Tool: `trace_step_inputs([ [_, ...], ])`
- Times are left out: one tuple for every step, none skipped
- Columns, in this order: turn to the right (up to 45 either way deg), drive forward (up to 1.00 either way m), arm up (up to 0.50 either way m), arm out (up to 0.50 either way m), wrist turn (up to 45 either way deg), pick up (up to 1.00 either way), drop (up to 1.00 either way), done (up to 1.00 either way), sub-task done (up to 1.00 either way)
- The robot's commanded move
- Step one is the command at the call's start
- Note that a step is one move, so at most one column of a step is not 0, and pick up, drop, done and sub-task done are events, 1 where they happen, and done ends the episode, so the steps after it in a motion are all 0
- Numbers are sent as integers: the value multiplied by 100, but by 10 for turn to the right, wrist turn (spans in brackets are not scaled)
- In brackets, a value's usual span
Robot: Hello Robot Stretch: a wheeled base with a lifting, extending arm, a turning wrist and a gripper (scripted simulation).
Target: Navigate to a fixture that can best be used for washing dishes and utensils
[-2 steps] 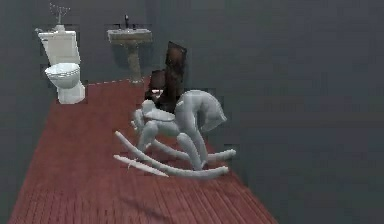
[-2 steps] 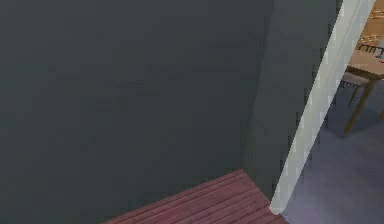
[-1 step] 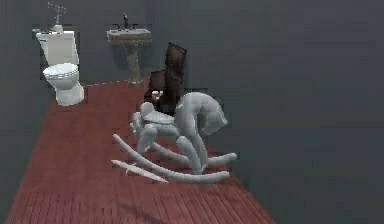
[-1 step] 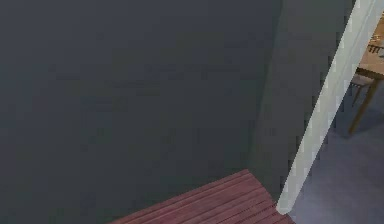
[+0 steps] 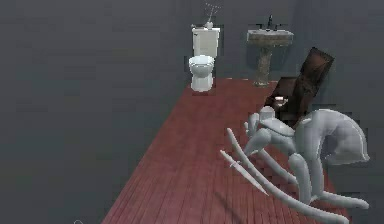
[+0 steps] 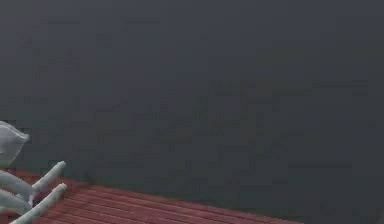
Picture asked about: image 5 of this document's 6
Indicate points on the small white vase with twigs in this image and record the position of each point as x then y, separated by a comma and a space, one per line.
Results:
209, 24

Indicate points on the black sink faucet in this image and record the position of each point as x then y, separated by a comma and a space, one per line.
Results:
270, 22

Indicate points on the white toilet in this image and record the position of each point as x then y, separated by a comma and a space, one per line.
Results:
201, 63

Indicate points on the dark brown wooden chair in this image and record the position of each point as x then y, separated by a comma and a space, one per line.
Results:
305, 85

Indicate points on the stone pedestal sink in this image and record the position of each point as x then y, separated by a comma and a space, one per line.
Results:
268, 37

